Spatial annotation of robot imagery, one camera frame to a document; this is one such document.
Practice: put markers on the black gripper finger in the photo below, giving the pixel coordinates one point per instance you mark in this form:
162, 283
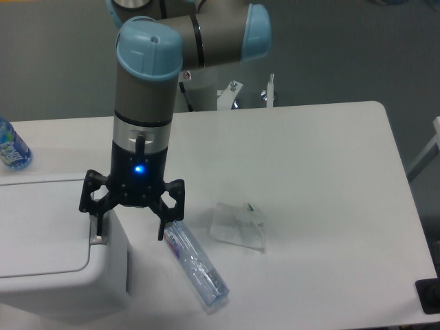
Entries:
93, 181
167, 215

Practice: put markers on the crumpled clear plastic bag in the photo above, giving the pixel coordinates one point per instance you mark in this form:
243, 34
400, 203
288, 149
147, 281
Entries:
239, 225

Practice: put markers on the clear plastic water bottle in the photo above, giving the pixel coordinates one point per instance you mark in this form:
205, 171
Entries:
196, 264

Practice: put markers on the white push-lid trash can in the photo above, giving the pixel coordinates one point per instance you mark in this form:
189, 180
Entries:
55, 260

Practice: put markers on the black clamp at table edge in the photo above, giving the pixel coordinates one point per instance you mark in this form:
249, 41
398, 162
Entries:
428, 292

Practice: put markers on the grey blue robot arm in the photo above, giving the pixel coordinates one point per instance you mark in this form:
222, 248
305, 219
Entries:
156, 42

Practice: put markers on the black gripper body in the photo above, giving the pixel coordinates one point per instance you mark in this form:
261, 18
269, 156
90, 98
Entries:
134, 180

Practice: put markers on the blue labelled drink bottle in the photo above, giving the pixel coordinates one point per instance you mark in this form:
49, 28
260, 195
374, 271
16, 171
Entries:
15, 153

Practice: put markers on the white frame at right edge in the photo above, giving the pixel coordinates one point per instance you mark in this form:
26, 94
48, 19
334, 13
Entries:
426, 155

